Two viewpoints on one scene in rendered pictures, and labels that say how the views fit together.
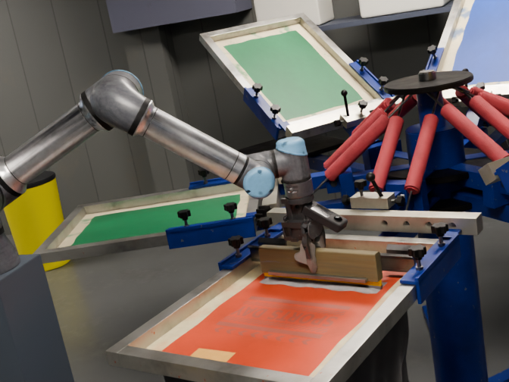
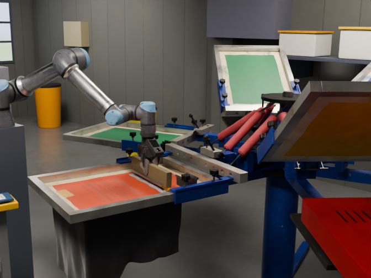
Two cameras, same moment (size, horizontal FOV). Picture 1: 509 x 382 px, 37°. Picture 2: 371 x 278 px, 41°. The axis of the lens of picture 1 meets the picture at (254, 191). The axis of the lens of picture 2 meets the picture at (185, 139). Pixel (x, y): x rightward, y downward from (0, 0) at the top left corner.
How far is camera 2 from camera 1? 1.14 m
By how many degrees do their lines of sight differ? 20
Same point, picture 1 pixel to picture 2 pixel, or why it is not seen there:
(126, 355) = (31, 180)
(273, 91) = (237, 86)
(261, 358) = (79, 201)
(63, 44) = (185, 37)
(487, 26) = not seen: outside the picture
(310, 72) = (265, 80)
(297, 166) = (145, 116)
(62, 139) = (44, 74)
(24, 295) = (7, 141)
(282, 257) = (138, 163)
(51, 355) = (16, 174)
